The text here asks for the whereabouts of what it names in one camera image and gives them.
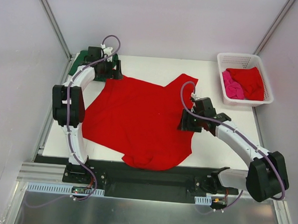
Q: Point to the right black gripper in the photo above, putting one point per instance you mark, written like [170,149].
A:
[186,121]

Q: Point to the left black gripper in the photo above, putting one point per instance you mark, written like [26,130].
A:
[111,69]

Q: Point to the red t shirt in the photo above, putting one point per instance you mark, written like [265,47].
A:
[251,82]
[140,120]

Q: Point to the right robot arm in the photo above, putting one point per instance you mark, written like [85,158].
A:
[266,176]

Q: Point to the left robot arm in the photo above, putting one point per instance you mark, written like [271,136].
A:
[68,108]

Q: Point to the pink t shirt in basket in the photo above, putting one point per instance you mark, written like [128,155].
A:
[232,88]

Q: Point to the folded green t shirt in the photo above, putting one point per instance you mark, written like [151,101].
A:
[80,60]

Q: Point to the white plastic basket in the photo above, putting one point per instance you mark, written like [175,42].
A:
[243,61]

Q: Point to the red t shirt in basket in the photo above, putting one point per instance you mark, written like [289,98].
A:
[251,82]

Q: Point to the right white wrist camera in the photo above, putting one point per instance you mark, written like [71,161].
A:
[194,97]

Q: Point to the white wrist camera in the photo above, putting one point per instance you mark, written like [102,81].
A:
[194,97]
[107,51]

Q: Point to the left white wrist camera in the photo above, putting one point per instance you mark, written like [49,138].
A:
[107,51]

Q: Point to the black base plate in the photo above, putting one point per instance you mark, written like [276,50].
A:
[117,179]

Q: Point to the right white cable duct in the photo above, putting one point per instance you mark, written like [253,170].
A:
[201,200]

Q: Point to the white cable duct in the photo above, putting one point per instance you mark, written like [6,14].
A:
[201,200]
[63,189]

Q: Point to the left aluminium frame post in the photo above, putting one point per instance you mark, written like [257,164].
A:
[54,24]

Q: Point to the aluminium frame post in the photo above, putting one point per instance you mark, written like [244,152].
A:
[273,27]
[54,24]

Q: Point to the right aluminium frame post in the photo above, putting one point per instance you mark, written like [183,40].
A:
[273,27]

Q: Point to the left white cable duct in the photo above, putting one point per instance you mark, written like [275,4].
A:
[63,189]

